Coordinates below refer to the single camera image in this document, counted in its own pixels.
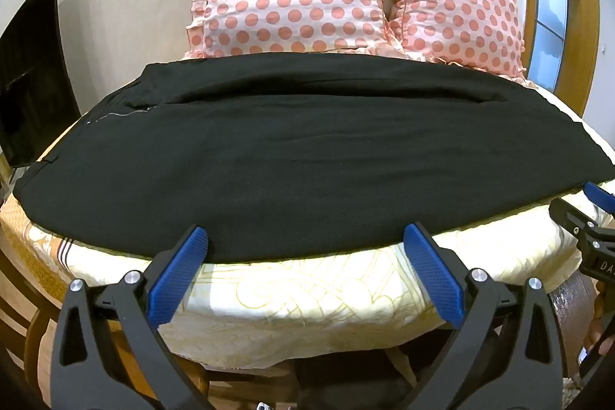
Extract person's right hand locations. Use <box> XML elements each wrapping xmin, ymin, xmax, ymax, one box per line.
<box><xmin>587</xmin><ymin>294</ymin><xmax>615</xmax><ymax>358</ymax></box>

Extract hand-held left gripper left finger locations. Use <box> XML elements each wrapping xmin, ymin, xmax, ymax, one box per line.
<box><xmin>50</xmin><ymin>225</ymin><xmax>209</xmax><ymax>410</ymax></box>

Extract black pants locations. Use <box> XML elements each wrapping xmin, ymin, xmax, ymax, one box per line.
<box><xmin>12</xmin><ymin>53</ymin><xmax>615</xmax><ymax>264</ymax></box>

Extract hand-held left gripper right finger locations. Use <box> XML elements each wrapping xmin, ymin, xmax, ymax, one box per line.
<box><xmin>402</xmin><ymin>222</ymin><xmax>568</xmax><ymax>410</ymax></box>

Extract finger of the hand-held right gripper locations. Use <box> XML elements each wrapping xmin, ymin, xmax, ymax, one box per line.
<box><xmin>583</xmin><ymin>181</ymin><xmax>615</xmax><ymax>215</ymax></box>
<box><xmin>549</xmin><ymin>198</ymin><xmax>607</xmax><ymax>242</ymax></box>

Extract cream patterned bed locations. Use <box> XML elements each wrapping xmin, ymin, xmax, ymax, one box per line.
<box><xmin>0</xmin><ymin>78</ymin><xmax>615</xmax><ymax>375</ymax></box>

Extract wooden bed frame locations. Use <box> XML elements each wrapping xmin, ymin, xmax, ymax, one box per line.
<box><xmin>0</xmin><ymin>242</ymin><xmax>209</xmax><ymax>410</ymax></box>

